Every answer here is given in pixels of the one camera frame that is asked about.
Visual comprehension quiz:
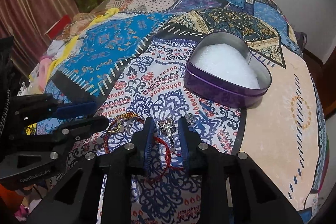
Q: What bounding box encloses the orange braided bracelet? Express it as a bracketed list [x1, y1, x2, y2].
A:
[103, 112, 145, 154]

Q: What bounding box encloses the silver ornate ring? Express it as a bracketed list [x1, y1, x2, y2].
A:
[158, 117, 177, 151]

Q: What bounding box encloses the patchwork patterned bedspread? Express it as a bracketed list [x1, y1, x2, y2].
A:
[24, 0, 330, 224]

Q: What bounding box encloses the striped brown curtain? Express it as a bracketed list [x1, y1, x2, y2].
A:
[1, 0, 79, 75]

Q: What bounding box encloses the purple heart-shaped tin box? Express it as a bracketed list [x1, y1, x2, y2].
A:
[184, 32, 272, 108]

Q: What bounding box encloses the white foam pad in tin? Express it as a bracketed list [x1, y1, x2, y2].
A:
[192, 44, 260, 89]

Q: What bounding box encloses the gold ring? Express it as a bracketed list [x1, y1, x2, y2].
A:
[106, 121, 125, 134]

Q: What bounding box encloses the red string bracelet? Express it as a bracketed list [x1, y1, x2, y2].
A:
[142, 135, 185, 185]

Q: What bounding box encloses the small silver flower ring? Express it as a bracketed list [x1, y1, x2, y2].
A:
[184, 113, 197, 127]

